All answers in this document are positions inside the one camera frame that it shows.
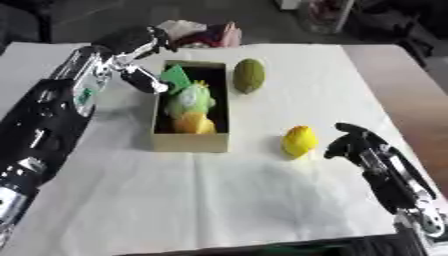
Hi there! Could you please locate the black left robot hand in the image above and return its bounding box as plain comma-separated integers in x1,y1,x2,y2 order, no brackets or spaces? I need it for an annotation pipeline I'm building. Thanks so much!
91,25,179,95

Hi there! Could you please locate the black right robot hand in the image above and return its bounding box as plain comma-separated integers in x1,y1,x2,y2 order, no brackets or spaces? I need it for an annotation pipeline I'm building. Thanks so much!
322,122,392,164

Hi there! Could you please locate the tan cardboard box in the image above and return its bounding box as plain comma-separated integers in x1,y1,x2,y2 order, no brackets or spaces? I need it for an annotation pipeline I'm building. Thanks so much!
150,59,231,154

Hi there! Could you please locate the green flat block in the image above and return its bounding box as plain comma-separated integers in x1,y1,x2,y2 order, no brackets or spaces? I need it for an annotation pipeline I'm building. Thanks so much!
159,64,193,92

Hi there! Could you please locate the pink and white cloth pile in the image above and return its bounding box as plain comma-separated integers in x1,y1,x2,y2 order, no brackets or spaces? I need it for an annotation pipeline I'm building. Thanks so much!
155,19,245,50

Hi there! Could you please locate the green soft toy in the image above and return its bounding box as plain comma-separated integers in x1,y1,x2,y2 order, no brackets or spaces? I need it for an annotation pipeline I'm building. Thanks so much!
164,80,219,118

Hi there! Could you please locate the orange yellow toy fruit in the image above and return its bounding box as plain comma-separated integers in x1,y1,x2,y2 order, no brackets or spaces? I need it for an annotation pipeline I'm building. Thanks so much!
171,111,219,135

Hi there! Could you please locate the olive green toy fruit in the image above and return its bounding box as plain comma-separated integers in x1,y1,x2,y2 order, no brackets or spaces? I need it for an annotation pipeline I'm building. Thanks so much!
231,58,268,95

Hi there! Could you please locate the dark bag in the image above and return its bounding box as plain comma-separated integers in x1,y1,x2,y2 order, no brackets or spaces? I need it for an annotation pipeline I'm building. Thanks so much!
348,0,448,58

